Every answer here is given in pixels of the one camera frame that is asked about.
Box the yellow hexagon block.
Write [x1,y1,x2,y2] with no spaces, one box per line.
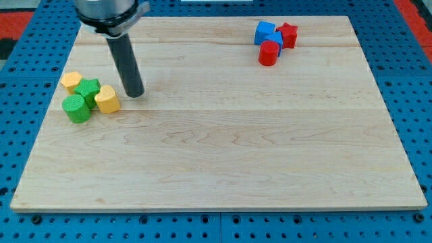
[60,72,83,95]

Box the green star block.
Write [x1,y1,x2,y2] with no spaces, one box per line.
[74,78,101,109]

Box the green cylinder block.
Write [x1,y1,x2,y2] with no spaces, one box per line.
[62,94,91,124]

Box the blue cube block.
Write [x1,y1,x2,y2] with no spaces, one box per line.
[254,21,275,45]

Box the blue block behind cylinder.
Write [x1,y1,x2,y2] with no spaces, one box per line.
[264,32,284,57]

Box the wooden board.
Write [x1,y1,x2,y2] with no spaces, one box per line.
[11,16,427,213]

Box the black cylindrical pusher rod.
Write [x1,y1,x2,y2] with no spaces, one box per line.
[107,34,144,98]

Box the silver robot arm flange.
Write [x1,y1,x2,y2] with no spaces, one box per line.
[74,0,151,38]

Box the red cylinder block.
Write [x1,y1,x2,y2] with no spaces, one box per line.
[259,40,279,66]

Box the yellow heart block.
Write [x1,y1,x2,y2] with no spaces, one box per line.
[94,85,121,114]

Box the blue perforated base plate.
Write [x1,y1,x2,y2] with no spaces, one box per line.
[1,0,431,242]

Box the red star block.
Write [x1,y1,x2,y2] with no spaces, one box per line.
[276,22,298,49]

